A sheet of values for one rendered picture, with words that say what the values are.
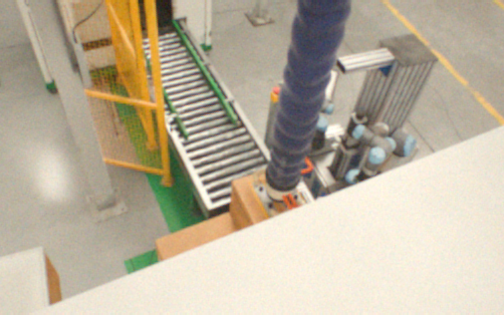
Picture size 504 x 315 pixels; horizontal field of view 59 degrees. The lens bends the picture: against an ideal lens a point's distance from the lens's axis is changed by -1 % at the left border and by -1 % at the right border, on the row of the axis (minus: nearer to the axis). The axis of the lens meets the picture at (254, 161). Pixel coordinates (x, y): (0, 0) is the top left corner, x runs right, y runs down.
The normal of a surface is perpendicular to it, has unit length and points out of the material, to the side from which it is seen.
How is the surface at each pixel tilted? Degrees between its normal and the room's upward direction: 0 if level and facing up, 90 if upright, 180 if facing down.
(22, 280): 0
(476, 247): 0
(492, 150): 0
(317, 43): 77
